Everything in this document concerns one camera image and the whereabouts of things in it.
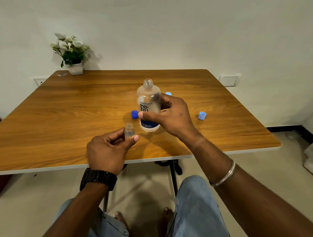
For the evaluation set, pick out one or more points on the person's left hand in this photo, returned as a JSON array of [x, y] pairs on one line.
[[105, 153]]

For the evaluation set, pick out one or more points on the dark blue bottle cap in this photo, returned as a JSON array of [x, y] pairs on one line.
[[134, 114]]

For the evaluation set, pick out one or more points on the maroon cabinet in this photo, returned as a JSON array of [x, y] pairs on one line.
[[3, 182]]

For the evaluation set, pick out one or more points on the white power socket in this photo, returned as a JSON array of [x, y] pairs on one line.
[[39, 81]]

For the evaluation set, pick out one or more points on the translucent plastic object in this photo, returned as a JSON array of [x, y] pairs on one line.
[[292, 135]]

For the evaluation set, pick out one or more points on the person's right forearm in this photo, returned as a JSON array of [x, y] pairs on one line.
[[256, 205]]

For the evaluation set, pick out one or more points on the clear large bottle blue label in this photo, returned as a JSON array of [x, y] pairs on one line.
[[148, 100]]

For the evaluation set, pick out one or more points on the silver bangle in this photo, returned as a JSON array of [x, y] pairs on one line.
[[226, 177]]

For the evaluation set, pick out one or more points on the white flowers in white pot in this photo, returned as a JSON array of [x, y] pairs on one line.
[[72, 56]]

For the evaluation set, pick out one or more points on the person's right hand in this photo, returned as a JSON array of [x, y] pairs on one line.
[[176, 119]]

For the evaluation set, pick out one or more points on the clear plain small bottle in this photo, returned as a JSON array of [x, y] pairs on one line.
[[129, 131]]

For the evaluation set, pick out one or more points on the person's left leg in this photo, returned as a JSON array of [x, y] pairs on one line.
[[110, 227]]

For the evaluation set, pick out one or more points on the person's right foot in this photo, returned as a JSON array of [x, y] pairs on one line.
[[168, 213]]

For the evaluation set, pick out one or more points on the person's left forearm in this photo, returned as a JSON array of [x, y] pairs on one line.
[[78, 212]]

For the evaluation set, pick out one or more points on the person's leg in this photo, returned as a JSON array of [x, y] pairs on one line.
[[195, 207], [110, 227]]

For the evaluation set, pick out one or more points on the black metal table frame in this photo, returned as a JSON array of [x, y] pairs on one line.
[[174, 180]]

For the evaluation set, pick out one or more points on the white wall switch plate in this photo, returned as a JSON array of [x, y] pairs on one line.
[[228, 80]]

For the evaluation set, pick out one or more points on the small crumpled wrapper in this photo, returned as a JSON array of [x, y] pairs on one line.
[[61, 74]]

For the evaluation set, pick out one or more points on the black wristwatch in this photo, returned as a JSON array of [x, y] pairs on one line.
[[97, 177]]

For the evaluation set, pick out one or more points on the person's right leg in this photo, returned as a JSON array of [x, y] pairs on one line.
[[195, 207]]

